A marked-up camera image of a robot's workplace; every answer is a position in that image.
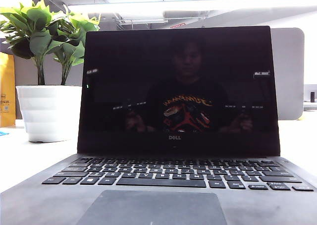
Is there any black Dell laptop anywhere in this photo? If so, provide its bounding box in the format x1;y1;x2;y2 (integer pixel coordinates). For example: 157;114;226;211
0;25;317;225

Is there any tall yellow paper box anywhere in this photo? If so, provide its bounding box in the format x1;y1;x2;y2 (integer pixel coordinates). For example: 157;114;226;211
0;53;16;128

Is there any artificial plant in white pot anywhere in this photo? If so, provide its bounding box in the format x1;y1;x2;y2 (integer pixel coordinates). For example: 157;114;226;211
0;0;101;143

